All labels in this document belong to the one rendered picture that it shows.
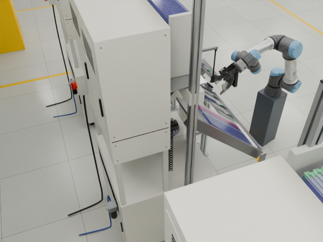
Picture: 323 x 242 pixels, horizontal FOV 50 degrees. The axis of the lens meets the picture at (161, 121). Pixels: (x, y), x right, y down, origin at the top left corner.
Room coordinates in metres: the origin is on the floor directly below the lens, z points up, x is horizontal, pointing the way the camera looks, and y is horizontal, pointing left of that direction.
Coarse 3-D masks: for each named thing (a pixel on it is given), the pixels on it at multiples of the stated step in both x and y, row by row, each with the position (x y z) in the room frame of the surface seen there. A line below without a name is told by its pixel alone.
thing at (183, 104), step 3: (177, 99) 1.49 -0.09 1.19; (180, 99) 1.51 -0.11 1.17; (183, 99) 1.55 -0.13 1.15; (180, 102) 1.47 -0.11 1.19; (183, 102) 1.50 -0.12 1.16; (186, 102) 1.54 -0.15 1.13; (180, 105) 1.45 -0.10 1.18; (183, 105) 1.45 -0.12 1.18; (186, 105) 1.49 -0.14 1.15; (183, 108) 1.42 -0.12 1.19; (186, 108) 1.44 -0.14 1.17; (198, 108) 1.57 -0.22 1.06; (186, 111) 1.39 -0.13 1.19; (198, 111) 1.51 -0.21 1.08; (186, 114) 1.37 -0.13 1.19; (198, 114) 1.46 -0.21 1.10; (201, 114) 1.50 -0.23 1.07; (198, 117) 1.42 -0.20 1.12; (201, 117) 1.45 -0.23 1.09; (204, 117) 1.48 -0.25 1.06; (204, 120) 1.44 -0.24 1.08
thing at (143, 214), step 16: (176, 112) 2.05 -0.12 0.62; (144, 160) 1.56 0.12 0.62; (160, 160) 1.55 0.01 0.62; (176, 160) 1.55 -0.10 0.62; (112, 176) 1.43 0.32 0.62; (128, 176) 1.42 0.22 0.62; (144, 176) 1.42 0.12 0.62; (160, 176) 1.42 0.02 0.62; (176, 176) 1.42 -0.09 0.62; (208, 176) 1.41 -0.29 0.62; (128, 192) 1.30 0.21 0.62; (144, 192) 1.30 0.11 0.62; (160, 192) 1.29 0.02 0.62; (128, 208) 1.20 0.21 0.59; (144, 208) 1.24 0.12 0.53; (160, 208) 1.27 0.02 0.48; (128, 224) 1.20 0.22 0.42; (144, 224) 1.23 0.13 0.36; (160, 224) 1.27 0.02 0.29; (128, 240) 1.19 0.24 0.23; (144, 240) 1.23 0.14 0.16; (160, 240) 1.27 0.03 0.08
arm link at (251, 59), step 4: (248, 52) 1.91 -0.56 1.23; (252, 52) 1.89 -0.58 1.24; (256, 52) 1.88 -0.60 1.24; (244, 56) 1.89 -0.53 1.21; (248, 56) 1.87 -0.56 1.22; (252, 56) 1.87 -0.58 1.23; (256, 56) 1.87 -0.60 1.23; (260, 56) 1.87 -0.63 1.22; (244, 60) 1.86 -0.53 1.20; (248, 60) 1.85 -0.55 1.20; (252, 60) 1.85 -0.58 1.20; (256, 60) 1.87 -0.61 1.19; (248, 64) 1.85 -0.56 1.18; (252, 64) 1.86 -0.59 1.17; (256, 64) 1.87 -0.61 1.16
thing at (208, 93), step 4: (208, 92) 2.09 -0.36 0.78; (208, 96) 1.99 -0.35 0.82; (212, 96) 2.07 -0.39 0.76; (216, 100) 2.02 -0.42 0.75; (216, 104) 1.92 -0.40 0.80; (220, 108) 1.89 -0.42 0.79; (224, 108) 1.96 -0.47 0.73; (220, 112) 1.79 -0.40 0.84; (224, 116) 1.77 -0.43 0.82; (228, 116) 1.83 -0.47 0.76; (232, 120) 1.80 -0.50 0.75
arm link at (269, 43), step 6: (270, 36) 2.24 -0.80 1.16; (276, 36) 2.23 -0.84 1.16; (264, 42) 2.17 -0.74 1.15; (270, 42) 2.19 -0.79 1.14; (276, 42) 2.20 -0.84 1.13; (252, 48) 2.09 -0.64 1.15; (258, 48) 2.10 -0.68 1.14; (264, 48) 2.13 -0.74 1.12; (270, 48) 2.19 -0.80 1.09; (234, 54) 2.03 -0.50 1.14; (240, 54) 2.01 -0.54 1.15; (234, 60) 2.02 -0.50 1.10
